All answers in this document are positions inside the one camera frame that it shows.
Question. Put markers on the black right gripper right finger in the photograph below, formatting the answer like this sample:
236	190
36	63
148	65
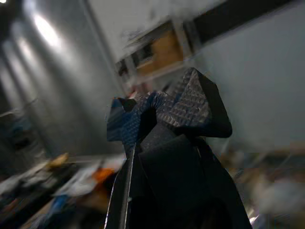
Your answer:
190	105

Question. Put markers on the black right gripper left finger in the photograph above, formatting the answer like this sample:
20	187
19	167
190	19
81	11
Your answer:
129	124

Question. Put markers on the orange plastic wrapper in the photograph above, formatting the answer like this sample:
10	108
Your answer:
103	173

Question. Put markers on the brown cardboard box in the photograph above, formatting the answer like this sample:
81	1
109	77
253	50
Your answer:
166	51

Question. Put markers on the white metal shelf rack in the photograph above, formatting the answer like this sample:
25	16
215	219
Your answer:
157	55

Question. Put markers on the grey curtain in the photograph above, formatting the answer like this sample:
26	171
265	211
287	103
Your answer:
54	78

